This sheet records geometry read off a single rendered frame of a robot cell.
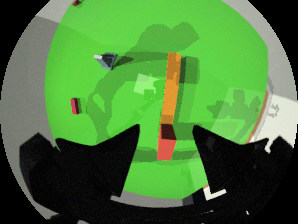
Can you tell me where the orange long bar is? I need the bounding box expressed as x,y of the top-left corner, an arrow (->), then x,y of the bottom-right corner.
157,52 -> 181,161

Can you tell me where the red rectangular block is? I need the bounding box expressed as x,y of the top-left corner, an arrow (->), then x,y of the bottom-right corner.
71,99 -> 80,116

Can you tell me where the small red block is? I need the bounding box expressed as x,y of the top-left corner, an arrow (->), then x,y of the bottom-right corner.
72,0 -> 80,7

